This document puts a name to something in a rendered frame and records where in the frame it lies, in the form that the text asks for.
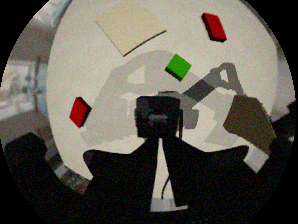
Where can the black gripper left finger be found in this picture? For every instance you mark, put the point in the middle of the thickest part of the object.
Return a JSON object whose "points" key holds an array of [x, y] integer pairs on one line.
{"points": [[138, 167]]}

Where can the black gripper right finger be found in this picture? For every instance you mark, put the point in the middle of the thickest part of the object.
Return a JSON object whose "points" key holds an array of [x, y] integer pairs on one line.
{"points": [[188, 167]]}

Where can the green cube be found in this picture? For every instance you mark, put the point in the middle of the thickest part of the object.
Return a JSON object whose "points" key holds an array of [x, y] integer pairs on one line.
{"points": [[178, 67]]}

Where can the red rectangular block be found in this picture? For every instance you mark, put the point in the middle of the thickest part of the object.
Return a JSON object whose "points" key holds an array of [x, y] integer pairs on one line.
{"points": [[214, 27], [79, 111]]}

